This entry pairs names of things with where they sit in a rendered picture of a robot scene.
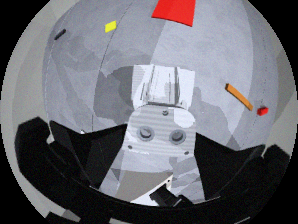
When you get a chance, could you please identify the orange flat bar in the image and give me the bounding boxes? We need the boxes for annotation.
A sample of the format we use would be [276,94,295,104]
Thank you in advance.
[225,83,253,111]

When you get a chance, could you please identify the dark grey narrow bar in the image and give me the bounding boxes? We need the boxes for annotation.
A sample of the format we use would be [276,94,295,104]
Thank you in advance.
[55,28,67,40]

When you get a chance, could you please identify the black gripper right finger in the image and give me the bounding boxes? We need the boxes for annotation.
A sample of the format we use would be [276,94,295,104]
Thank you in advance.
[194,132,266,201]

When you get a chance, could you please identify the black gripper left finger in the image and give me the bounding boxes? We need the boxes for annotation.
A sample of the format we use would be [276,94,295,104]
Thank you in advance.
[49,121,128,189]

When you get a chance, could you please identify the yellow flat square plate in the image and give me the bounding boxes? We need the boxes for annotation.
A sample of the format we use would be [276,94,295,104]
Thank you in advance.
[105,20,117,32]

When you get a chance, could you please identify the red rectangular bar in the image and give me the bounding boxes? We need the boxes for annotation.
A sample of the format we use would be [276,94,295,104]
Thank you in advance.
[257,107,267,116]

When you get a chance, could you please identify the red flat rectangular plate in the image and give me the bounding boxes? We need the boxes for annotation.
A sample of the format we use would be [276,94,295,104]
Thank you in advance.
[152,0,196,27]

